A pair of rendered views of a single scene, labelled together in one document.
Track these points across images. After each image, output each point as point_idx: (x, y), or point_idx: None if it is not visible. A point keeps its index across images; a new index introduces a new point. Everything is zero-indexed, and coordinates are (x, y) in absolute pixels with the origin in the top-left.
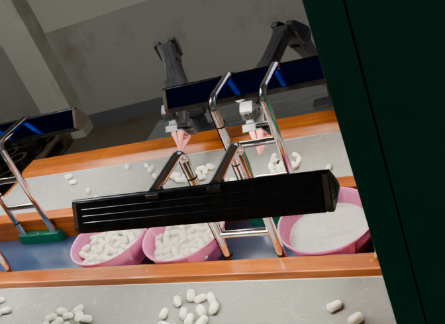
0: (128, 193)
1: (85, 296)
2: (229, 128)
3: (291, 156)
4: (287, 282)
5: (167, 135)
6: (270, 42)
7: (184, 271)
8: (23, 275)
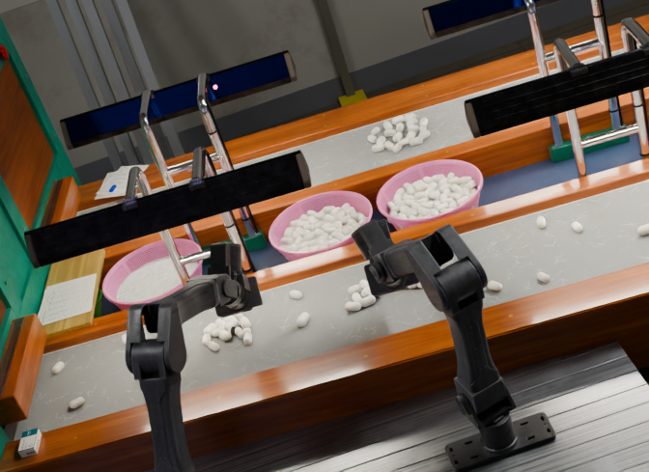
0: (484, 248)
1: (407, 158)
2: (357, 368)
3: (223, 349)
4: None
5: (603, 418)
6: (181, 293)
7: (289, 196)
8: (514, 132)
